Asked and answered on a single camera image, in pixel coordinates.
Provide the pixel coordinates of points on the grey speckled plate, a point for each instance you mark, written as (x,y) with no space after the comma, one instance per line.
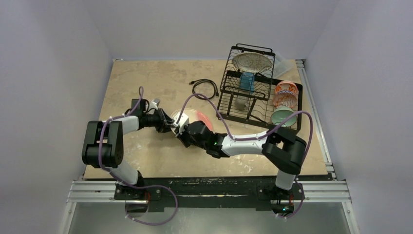
(251,62)

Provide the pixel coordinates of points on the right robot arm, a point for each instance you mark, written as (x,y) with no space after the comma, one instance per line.
(282,148)

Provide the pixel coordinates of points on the pink and cream plate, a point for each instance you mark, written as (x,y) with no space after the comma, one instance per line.
(191,115)

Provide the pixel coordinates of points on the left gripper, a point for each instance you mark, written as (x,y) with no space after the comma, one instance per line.
(165,122)

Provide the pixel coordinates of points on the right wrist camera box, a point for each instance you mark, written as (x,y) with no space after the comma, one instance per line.
(180,125)

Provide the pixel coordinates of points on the small grey mug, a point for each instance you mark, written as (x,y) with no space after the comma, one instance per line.
(242,103)

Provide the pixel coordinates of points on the mint green bowl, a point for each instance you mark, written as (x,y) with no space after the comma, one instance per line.
(281,113)

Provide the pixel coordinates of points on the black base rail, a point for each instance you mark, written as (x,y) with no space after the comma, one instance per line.
(242,192)

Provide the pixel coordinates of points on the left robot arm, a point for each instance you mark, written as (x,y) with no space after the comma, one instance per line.
(103,146)

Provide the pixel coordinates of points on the black wire dish rack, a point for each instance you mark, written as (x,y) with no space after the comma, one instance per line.
(261,100)

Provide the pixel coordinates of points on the red geometric pattern bowl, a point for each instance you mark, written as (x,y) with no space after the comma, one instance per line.
(285,99)

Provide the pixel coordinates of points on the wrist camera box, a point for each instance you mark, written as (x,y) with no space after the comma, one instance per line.
(153,104)
(180,125)

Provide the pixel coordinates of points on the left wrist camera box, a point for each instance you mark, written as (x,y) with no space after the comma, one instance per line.
(153,104)

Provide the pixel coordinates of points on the red floral bowl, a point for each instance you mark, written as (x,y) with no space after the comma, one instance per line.
(286,87)

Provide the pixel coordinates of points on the blue polka dot mug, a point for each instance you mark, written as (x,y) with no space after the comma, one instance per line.
(247,81)

